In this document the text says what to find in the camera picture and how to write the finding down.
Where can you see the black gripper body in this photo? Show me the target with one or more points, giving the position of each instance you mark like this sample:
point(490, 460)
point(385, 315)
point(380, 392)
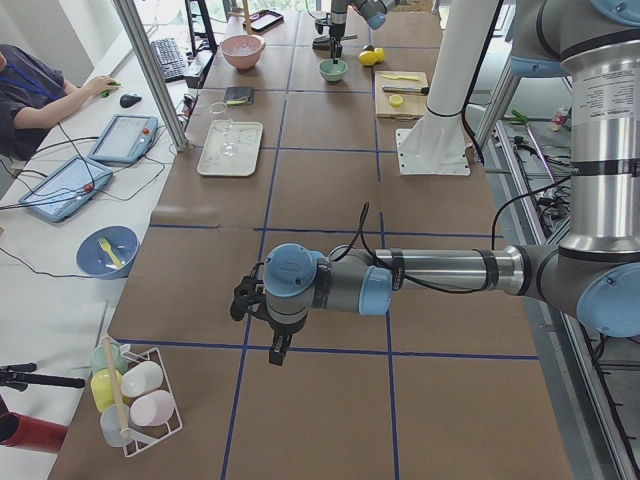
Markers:
point(335, 30)
point(283, 330)

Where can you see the green ceramic bowl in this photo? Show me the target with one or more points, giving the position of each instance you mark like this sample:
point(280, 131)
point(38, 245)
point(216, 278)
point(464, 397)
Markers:
point(333, 70)

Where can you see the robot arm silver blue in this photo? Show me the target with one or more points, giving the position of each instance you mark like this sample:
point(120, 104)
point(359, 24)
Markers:
point(374, 12)
point(592, 274)

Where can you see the steel ice scoop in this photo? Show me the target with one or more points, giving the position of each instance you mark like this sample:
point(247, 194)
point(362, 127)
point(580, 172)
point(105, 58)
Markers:
point(323, 42)

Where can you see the pink bowl with ice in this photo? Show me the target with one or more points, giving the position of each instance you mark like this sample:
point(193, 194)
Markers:
point(243, 51)

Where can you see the blue bowl with fork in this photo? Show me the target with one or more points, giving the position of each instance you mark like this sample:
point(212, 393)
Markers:
point(108, 253)

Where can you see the yellow lemon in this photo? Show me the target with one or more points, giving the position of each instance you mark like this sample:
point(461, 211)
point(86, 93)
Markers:
point(379, 54)
point(368, 58)

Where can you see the yellow plastic knife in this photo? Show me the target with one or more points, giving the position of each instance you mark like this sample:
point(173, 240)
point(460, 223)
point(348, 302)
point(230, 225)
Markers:
point(401, 77)

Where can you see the wooden cutting board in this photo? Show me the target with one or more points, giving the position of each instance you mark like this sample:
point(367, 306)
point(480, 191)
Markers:
point(400, 94)

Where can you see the lemon half slice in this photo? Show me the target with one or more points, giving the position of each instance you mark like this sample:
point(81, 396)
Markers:
point(396, 100)

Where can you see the grey folded cloth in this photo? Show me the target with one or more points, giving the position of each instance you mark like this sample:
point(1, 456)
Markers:
point(238, 95)

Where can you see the clear wine glass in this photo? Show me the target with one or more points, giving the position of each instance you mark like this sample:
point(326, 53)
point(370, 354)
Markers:
point(220, 117)

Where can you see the cream bear tray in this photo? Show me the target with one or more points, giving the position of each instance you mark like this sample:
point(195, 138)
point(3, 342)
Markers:
point(231, 149)

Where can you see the black keyboard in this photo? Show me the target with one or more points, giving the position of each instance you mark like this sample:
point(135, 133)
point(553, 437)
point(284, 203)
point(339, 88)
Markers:
point(172, 60)

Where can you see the black computer mouse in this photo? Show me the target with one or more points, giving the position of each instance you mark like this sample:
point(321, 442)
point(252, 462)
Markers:
point(129, 100)

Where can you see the teach pendant tablet far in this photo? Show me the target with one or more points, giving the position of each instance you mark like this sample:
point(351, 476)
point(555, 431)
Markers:
point(125, 139)

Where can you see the teach pendant tablet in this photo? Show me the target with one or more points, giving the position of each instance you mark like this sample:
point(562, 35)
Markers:
point(67, 189)
point(125, 139)

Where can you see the teach pendant tablet near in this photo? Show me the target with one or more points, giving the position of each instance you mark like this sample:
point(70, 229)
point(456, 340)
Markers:
point(67, 189)

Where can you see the red cylinder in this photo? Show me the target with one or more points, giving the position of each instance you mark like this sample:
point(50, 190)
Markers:
point(21, 431)

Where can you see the person in dark shirt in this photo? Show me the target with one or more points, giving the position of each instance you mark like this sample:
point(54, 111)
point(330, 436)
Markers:
point(36, 97)

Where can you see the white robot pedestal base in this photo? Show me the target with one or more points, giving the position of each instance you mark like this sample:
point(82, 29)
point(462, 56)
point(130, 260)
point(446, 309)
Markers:
point(436, 143)

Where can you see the white wire cup rack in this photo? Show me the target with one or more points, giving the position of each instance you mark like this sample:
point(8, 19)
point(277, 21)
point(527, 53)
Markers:
point(134, 397)

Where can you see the aluminium frame post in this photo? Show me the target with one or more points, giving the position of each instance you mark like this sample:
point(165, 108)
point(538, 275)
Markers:
point(131, 22)

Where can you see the black tripod handle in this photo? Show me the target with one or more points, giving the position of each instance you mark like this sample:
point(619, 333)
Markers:
point(20, 376)

